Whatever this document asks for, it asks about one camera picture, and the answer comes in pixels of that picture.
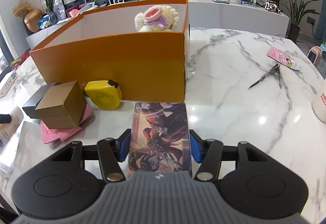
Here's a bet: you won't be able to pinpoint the dark grey gift box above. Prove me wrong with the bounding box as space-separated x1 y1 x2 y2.
22 82 59 119

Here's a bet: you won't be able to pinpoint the pink illustrated card box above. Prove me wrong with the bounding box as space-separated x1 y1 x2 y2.
127 102 192 177

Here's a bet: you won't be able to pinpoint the pink leather card wallet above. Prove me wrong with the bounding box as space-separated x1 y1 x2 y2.
39 104 96 150

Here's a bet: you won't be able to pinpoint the yellow tape measure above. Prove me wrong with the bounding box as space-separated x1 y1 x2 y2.
84 79 122 110

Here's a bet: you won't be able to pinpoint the gold cardboard box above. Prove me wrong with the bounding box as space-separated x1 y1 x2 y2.
35 81 87 129

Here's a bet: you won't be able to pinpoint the cream crochet sheep doll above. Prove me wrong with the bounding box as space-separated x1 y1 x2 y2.
134 5 179 32

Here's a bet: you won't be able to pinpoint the red feather decoration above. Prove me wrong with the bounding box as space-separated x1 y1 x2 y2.
10 50 30 70

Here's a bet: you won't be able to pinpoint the large orange cardboard box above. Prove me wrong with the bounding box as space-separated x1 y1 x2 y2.
30 0 189 103

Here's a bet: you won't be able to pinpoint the metal scissors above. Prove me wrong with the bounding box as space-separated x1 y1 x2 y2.
248 64 280 89

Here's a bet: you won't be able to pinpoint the golden vase with dried flowers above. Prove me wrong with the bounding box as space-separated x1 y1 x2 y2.
12 0 43 33

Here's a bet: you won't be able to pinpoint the white thermos bottle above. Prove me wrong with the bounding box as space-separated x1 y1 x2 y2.
312 84 326 123

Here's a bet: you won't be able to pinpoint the white marble tv cabinet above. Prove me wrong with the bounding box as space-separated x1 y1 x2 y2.
30 0 289 52

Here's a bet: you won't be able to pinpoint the pink small heater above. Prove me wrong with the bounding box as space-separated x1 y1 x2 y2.
307 46 323 67

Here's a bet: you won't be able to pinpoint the cow figurine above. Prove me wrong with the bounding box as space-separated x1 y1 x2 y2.
265 0 282 14

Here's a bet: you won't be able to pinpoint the potted plant right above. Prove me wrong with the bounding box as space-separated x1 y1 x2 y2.
281 0 321 43

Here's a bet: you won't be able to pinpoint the pink keychain card package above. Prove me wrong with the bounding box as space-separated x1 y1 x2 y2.
266 47 300 71

